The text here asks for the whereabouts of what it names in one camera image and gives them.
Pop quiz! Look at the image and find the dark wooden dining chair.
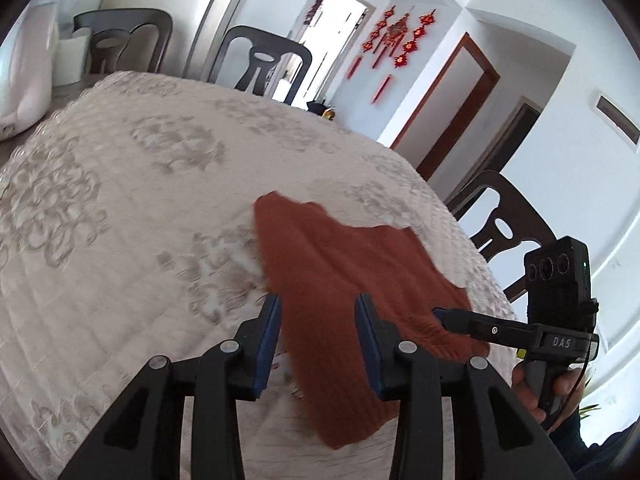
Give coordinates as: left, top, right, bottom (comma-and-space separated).
207, 26, 313, 106
73, 8, 173, 76
445, 170, 558, 303

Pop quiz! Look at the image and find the long red knot string ornament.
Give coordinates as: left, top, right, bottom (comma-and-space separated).
371, 8, 437, 106

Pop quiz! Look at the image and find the person's right hand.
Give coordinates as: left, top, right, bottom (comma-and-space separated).
511, 359, 585, 433

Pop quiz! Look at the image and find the white electric kettle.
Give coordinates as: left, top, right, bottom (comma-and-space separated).
0, 0, 61, 141

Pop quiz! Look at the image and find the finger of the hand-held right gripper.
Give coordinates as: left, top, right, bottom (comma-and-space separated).
432, 307, 537, 349

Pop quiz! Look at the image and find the person's right forearm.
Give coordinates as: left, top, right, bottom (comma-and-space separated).
547, 407, 640, 478

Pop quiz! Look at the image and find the brown wooden door frame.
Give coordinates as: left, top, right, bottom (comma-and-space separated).
390, 32, 501, 181

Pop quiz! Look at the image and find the rust orange knit sweater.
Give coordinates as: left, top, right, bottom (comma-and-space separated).
254, 191, 491, 451

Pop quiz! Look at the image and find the white paper box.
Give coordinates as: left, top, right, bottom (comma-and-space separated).
54, 35, 93, 86

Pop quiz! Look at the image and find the green plant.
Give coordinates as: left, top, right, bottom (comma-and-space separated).
580, 377, 603, 418

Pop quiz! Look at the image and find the dark framed wall panel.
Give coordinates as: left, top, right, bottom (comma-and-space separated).
594, 91, 640, 147

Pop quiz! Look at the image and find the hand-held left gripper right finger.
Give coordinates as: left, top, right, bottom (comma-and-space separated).
354, 294, 576, 480

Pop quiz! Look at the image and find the red tasselled plaque ornament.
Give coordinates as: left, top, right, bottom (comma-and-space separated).
371, 10, 415, 70

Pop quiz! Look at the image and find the dark door frame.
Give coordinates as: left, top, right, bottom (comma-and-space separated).
462, 97, 543, 196

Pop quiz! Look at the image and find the black cable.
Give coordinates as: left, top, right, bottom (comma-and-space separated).
547, 297, 601, 433

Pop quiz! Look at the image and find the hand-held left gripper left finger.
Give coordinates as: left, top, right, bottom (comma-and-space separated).
59, 294, 282, 480

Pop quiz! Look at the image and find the cream quilted floral tablecloth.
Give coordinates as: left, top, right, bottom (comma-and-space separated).
0, 70, 526, 480

